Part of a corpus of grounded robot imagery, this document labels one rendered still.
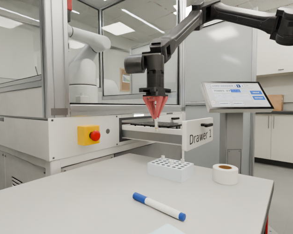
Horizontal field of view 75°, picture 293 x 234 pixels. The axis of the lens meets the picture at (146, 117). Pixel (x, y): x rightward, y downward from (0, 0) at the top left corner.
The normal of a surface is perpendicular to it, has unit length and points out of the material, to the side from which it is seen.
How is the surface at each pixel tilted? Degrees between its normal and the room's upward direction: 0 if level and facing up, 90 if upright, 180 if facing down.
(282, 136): 90
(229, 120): 90
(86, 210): 0
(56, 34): 90
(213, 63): 90
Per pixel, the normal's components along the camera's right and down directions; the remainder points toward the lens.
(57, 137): 0.79, 0.03
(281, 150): -0.68, 0.04
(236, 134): 0.07, 0.05
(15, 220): 0.00, -1.00
